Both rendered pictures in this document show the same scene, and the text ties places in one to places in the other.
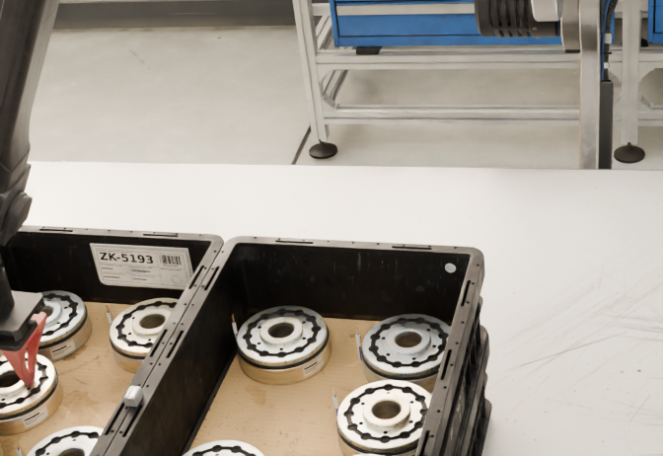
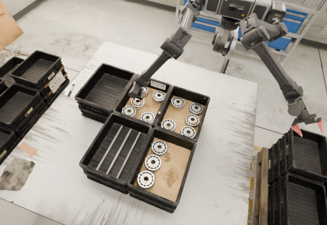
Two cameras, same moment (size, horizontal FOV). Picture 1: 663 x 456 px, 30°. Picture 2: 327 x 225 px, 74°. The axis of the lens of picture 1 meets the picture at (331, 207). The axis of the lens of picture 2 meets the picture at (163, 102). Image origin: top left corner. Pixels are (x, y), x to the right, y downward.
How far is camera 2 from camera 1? 52 cm
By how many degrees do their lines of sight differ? 20
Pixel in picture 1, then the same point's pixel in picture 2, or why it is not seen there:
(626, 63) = not seen: hidden behind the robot
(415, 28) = (195, 25)
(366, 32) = not seen: hidden behind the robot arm
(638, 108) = not seen: hidden behind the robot
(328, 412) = (183, 116)
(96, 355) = (149, 97)
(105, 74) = (136, 13)
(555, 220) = (216, 82)
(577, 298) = (218, 98)
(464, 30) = (203, 27)
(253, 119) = (161, 31)
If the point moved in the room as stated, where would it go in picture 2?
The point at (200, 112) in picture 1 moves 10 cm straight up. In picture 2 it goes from (153, 27) to (153, 21)
